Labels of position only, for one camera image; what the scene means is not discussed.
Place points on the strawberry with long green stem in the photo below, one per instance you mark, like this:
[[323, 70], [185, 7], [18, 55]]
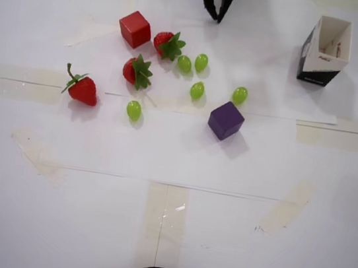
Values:
[[83, 91]]

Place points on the purple cube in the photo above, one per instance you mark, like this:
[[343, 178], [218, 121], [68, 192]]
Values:
[[226, 120]]

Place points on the strawberry with spiky leaves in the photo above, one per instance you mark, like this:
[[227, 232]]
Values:
[[128, 71], [161, 40]]

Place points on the red cube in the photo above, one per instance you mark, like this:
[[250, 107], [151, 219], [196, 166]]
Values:
[[135, 29]]

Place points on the green grape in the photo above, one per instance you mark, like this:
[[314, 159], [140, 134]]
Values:
[[134, 110], [184, 64], [239, 95], [197, 90], [201, 62]]

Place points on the open white and black carton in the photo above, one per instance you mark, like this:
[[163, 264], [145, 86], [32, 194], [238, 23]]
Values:
[[317, 71]]

